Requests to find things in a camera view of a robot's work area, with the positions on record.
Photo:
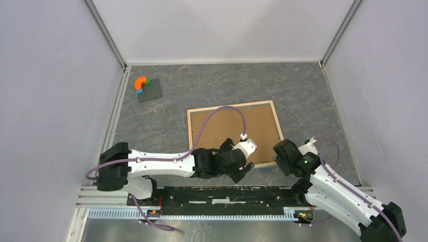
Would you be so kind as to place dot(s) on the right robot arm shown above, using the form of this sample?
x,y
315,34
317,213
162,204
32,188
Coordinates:
x,y
320,186

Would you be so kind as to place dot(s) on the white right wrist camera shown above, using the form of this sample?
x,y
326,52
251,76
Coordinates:
x,y
309,146

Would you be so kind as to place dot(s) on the aluminium rail with cable comb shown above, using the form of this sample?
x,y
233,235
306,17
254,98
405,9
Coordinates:
x,y
91,196

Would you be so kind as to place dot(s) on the grey building block baseplate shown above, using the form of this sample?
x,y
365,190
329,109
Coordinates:
x,y
152,91

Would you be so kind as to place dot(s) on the light wooden picture frame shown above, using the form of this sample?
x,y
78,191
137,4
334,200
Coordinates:
x,y
190,127

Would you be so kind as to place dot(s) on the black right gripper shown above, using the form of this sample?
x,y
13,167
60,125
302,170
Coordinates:
x,y
280,164

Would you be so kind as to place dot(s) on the brown cardboard backing board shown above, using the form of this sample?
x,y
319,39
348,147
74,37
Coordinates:
x,y
260,127

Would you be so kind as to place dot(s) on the orange curved toy block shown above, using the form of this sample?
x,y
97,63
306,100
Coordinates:
x,y
140,82

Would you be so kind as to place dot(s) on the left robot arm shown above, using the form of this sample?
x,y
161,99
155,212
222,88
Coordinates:
x,y
124,169

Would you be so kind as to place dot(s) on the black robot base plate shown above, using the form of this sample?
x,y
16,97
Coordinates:
x,y
239,200

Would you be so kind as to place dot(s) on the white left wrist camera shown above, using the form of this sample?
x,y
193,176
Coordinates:
x,y
246,145

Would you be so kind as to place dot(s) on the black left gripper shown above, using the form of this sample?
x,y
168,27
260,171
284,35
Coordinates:
x,y
237,174

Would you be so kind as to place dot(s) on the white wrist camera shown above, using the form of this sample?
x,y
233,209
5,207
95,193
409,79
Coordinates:
x,y
309,146
246,145

